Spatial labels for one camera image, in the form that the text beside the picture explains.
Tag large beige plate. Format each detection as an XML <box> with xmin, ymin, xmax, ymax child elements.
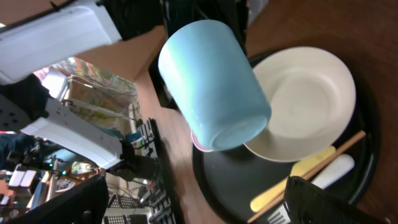
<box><xmin>245</xmin><ymin>47</ymin><xmax>356</xmax><ymax>162</ymax></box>

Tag round black tray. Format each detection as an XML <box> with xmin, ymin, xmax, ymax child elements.
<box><xmin>192</xmin><ymin>53</ymin><xmax>381</xmax><ymax>223</ymax></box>

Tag yellow plastic knife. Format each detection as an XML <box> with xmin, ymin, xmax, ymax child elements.
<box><xmin>250</xmin><ymin>145</ymin><xmax>337</xmax><ymax>213</ymax></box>

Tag wooden chopstick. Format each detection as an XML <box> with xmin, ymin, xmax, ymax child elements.
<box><xmin>247</xmin><ymin>130</ymin><xmax>366</xmax><ymax>223</ymax></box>

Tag white plastic fork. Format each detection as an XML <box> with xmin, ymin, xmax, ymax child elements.
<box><xmin>267</xmin><ymin>154</ymin><xmax>355</xmax><ymax>224</ymax></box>

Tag small pink bowl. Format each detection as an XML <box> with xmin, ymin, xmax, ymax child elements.
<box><xmin>190</xmin><ymin>131</ymin><xmax>213</xmax><ymax>152</ymax></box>

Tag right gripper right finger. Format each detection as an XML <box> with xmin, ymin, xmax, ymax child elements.
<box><xmin>284</xmin><ymin>176</ymin><xmax>383</xmax><ymax>224</ymax></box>

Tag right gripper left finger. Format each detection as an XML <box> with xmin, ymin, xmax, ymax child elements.
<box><xmin>8</xmin><ymin>174</ymin><xmax>109</xmax><ymax>224</ymax></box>

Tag light blue cup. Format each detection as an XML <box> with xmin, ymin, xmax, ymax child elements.
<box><xmin>158</xmin><ymin>20</ymin><xmax>271</xmax><ymax>151</ymax></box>

